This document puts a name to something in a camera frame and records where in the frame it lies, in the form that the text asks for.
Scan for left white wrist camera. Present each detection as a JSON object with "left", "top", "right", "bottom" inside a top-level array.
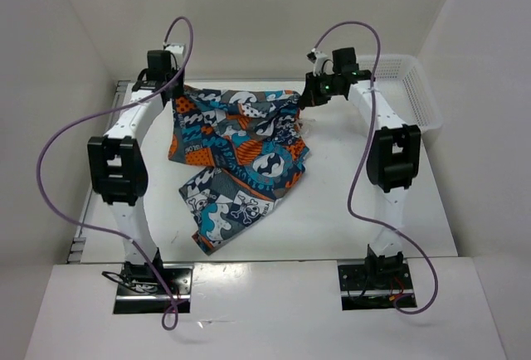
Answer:
[{"left": 163, "top": 43, "right": 187, "bottom": 64}]

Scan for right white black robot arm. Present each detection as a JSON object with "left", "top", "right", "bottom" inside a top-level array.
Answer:
[{"left": 300, "top": 47, "right": 421, "bottom": 288}]

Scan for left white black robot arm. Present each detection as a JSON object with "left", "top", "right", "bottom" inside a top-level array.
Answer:
[{"left": 87, "top": 44, "right": 186, "bottom": 294}]

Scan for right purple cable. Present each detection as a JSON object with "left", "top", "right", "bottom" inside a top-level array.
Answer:
[{"left": 313, "top": 22, "right": 439, "bottom": 314}]

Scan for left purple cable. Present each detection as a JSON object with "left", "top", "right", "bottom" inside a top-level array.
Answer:
[{"left": 36, "top": 17, "right": 195, "bottom": 332}]

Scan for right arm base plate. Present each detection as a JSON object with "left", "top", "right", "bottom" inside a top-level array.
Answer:
[{"left": 337, "top": 260, "right": 417, "bottom": 311}]

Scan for purple cable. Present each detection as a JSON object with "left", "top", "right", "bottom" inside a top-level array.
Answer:
[
  {"left": 36, "top": 17, "right": 195, "bottom": 332},
  {"left": 313, "top": 22, "right": 439, "bottom": 314}
]

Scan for white plastic mesh basket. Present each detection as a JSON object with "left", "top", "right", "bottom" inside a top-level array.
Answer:
[{"left": 348, "top": 54, "right": 443, "bottom": 133}]

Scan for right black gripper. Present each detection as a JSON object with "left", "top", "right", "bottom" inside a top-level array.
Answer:
[{"left": 298, "top": 70, "right": 342, "bottom": 107}]

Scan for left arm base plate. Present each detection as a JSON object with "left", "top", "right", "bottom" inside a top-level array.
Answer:
[{"left": 102, "top": 264, "right": 193, "bottom": 314}]

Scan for colourful patterned shorts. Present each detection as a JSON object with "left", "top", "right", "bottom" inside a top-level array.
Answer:
[{"left": 168, "top": 85, "right": 309, "bottom": 255}]

